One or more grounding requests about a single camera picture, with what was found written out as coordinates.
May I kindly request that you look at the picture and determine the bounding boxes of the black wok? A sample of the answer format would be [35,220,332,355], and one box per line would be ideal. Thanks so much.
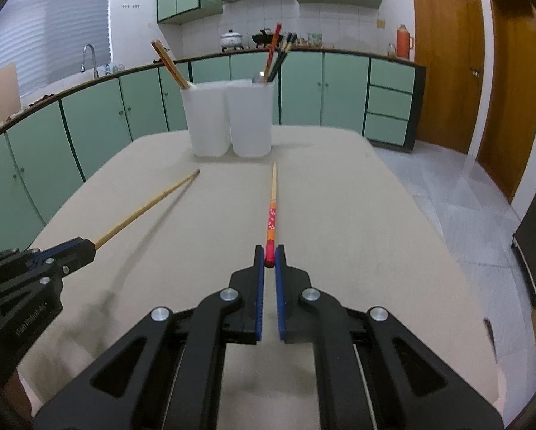
[251,28,275,48]

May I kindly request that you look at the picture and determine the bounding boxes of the white cooking pot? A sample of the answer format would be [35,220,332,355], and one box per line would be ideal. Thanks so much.
[220,29,244,51]

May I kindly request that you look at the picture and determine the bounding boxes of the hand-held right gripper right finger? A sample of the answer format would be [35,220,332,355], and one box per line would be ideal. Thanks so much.
[274,244,505,430]

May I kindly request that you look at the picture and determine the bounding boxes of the green base cabinets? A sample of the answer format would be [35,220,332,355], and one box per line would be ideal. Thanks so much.
[0,49,427,256]

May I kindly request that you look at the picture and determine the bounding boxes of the wooden door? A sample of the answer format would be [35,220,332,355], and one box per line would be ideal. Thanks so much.
[476,0,536,203]
[409,0,483,154]

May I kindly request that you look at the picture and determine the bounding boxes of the window blinds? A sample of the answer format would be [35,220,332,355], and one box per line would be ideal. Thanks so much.
[0,0,113,104]

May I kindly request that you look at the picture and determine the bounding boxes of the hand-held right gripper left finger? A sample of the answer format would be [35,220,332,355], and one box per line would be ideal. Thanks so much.
[33,244,266,430]

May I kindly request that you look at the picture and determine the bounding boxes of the red floral chopstick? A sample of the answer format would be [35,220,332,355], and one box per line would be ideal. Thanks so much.
[264,162,278,268]
[263,22,283,83]

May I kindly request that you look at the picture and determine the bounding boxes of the person's left forearm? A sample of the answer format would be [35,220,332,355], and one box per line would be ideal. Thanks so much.
[1,367,36,419]

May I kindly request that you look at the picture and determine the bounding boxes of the black chopstick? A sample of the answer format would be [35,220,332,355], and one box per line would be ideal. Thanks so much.
[270,32,299,82]
[267,32,293,82]

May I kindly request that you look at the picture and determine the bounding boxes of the metal faucet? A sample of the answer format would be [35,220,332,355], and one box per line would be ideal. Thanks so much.
[80,43,100,80]

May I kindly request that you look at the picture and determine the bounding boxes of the red thermos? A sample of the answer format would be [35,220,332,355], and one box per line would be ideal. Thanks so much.
[396,24,415,60]

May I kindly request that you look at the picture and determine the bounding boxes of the plain wooden chopstick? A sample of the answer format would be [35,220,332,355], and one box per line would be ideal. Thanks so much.
[93,169,201,250]

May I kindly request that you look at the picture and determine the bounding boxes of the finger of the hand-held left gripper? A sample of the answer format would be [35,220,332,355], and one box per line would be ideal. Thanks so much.
[0,239,92,269]
[28,243,95,287]

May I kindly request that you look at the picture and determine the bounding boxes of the white plastic container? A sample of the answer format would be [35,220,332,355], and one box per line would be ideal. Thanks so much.
[180,81,231,157]
[225,78,276,158]

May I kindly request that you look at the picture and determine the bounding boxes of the brown-ended wooden chopstick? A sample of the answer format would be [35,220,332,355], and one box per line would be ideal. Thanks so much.
[156,39,193,89]
[150,41,190,90]

